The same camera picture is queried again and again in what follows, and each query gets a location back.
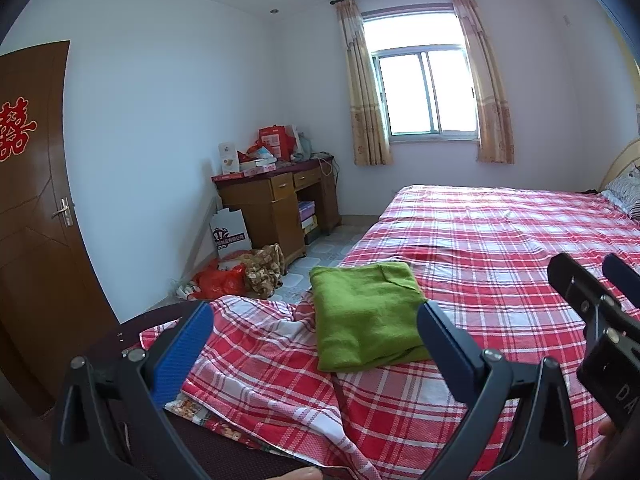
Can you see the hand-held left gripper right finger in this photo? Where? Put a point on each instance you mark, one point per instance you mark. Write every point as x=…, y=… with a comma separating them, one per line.
x=445, y=350

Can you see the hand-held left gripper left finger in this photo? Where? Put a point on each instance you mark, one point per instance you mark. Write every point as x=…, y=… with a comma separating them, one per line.
x=180, y=350

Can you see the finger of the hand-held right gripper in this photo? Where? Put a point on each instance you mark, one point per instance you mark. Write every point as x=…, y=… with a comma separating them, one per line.
x=622, y=275
x=570, y=275

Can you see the green striped knit sweater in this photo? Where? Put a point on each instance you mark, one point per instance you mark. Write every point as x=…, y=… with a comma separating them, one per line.
x=360, y=315

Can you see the person's right hand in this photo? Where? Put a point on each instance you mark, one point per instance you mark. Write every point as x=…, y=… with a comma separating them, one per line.
x=607, y=432

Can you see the person's left hand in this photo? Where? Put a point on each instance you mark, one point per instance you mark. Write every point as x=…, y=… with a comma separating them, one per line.
x=300, y=475

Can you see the white plastic bag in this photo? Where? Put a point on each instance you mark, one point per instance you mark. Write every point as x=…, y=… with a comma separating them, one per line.
x=182, y=290

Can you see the printed mattress cover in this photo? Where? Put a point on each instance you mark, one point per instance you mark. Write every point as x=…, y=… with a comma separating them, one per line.
x=200, y=412

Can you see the bed with red plaid sheet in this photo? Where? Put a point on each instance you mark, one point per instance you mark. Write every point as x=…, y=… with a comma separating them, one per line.
x=500, y=240

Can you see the red plastic bag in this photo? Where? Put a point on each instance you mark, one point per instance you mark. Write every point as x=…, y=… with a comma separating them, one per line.
x=220, y=282

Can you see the patterned pillow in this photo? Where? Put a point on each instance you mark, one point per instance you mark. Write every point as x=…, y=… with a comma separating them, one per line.
x=627, y=192

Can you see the brown patterned cloth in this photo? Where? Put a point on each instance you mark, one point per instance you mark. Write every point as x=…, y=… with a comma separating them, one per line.
x=262, y=270

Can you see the cream wooden headboard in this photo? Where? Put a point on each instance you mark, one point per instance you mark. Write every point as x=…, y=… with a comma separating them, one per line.
x=625, y=160

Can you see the white paper bag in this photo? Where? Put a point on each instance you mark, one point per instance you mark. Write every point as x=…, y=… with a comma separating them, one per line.
x=230, y=235

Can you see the brown wooden desk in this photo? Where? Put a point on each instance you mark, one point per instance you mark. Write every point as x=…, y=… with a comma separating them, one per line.
x=260, y=210

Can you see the beige floral curtain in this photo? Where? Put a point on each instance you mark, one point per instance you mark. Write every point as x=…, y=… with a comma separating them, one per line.
x=492, y=110
x=365, y=110

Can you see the boxes in desk shelf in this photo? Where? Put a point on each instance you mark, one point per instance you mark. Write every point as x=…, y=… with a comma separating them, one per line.
x=307, y=215

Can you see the brown wooden door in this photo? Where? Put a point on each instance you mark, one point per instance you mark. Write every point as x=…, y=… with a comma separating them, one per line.
x=30, y=240

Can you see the white upright card box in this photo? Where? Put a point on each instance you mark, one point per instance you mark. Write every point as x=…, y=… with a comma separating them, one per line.
x=227, y=157

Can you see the pile of small boxes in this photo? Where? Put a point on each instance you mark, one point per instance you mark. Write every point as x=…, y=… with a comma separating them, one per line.
x=257, y=160

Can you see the sliding window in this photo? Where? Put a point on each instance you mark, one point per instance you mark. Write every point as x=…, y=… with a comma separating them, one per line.
x=425, y=95

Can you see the red gift box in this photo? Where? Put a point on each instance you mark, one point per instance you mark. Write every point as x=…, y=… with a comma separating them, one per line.
x=277, y=140

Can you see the grey plastic bag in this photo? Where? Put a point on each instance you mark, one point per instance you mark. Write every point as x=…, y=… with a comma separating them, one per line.
x=302, y=147

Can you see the red paper door decoration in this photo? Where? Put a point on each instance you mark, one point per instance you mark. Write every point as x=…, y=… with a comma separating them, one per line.
x=12, y=130

